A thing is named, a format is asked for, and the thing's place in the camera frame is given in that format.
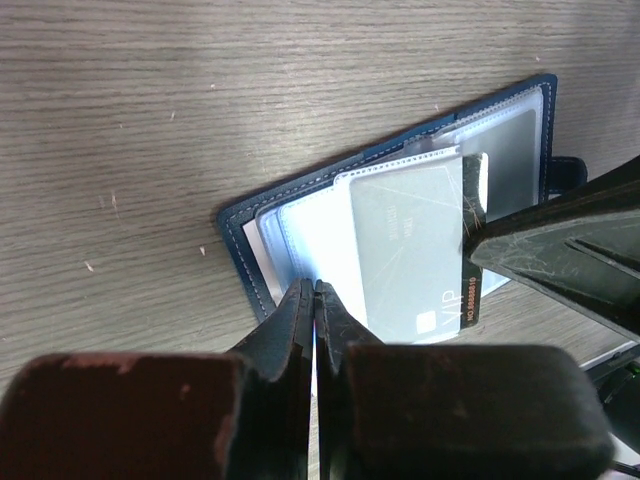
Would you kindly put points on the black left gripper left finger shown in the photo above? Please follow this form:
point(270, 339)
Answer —
point(241, 414)

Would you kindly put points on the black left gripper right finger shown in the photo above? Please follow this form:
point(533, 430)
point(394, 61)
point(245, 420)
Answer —
point(451, 411)

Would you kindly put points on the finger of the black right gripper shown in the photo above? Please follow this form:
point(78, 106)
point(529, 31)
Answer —
point(580, 249)

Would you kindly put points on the blue leather card holder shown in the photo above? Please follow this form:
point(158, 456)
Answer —
point(303, 228)

